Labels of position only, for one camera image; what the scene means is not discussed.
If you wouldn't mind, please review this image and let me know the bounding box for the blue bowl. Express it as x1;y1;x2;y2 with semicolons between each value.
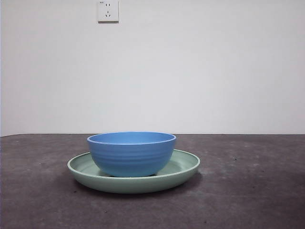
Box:
86;131;177;178

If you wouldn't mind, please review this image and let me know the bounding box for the green plate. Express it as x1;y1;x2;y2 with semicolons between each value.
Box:
67;149;201;194

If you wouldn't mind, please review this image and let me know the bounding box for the white wall socket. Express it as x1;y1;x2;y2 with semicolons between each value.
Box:
97;0;120;24

